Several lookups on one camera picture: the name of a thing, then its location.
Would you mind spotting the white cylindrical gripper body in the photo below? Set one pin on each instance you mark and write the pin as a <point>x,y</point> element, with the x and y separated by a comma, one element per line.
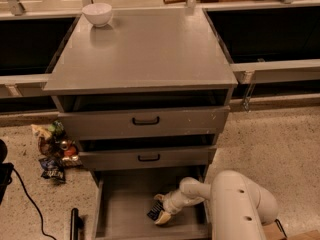
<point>173,202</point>

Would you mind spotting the dark blue rxbar wrapper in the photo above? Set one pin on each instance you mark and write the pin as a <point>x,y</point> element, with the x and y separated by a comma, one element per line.
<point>155,211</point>

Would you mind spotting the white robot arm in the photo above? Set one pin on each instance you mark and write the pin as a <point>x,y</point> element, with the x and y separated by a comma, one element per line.
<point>239,206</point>

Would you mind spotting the grey bottom drawer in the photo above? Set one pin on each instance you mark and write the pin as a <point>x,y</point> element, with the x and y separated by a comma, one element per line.
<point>126,196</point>

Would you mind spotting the grey drawer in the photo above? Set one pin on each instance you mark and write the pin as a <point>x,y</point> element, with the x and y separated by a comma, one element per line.
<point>144,123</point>
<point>126,196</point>
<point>147,158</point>

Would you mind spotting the grey middle drawer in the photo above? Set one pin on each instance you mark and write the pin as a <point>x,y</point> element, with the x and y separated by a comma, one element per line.
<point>147,158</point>

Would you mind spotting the grey top drawer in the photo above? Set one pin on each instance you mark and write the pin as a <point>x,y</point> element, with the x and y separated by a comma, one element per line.
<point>144,123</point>

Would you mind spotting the grey drawer cabinet with counter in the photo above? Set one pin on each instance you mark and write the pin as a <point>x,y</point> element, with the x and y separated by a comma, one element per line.
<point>144,59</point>

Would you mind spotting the red and silver can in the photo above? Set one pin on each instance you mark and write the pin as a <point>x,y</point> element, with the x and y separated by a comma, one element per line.
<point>70,151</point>

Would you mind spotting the brown cardboard box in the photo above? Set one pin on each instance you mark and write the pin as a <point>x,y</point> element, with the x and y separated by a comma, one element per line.
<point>274,231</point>

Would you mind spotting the dark blue snack bag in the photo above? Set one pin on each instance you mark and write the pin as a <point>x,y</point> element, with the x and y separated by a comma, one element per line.
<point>52,169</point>

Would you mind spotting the brown snack bag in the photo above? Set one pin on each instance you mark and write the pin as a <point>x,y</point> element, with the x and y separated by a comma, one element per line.
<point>48,147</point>

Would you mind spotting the green snack bag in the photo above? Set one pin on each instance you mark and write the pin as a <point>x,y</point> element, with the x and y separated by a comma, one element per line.
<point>56,128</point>

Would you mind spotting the yellow snack bag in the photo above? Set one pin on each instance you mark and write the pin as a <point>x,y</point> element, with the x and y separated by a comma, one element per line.
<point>41,132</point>

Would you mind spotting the black device at left edge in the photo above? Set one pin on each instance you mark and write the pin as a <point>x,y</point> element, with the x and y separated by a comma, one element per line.
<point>6,170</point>

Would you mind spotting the right dark bin table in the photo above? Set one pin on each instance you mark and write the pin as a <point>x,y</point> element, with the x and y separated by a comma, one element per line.
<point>275,50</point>

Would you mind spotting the dark bin table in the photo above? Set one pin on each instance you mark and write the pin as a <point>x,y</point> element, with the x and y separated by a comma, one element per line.
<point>29,49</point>
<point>275,50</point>

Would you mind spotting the white ceramic bowl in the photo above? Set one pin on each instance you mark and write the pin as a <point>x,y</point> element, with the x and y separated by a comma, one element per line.
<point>98,14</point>

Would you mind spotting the left dark bin table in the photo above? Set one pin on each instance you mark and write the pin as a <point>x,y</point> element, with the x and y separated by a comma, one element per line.
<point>29,49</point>

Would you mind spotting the black cylindrical post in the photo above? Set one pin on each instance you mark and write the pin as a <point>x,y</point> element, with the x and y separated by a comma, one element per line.
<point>76,224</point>

